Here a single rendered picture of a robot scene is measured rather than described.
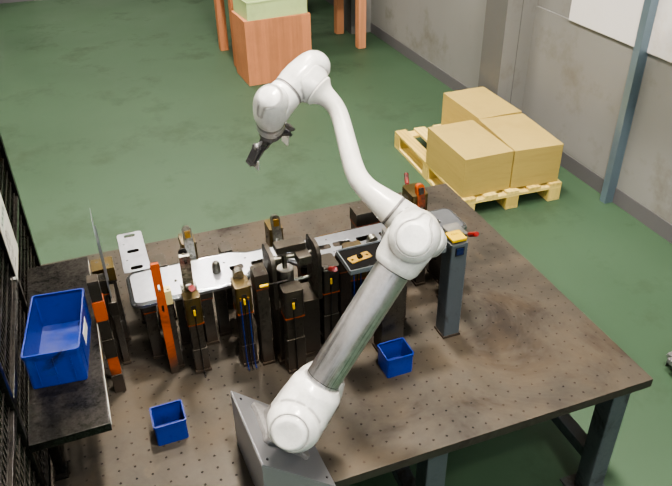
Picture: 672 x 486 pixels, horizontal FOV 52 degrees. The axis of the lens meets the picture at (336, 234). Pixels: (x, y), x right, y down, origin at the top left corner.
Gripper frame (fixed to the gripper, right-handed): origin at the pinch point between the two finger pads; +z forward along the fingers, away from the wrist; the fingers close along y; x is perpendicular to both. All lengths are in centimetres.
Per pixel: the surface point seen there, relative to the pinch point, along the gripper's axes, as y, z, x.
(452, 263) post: 26, 22, -70
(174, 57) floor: 145, 485, 318
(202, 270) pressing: -40, 41, -5
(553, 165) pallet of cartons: 206, 216, -71
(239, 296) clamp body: -39, 23, -25
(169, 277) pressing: -51, 39, 1
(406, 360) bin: -9, 35, -83
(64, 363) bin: -93, -4, -10
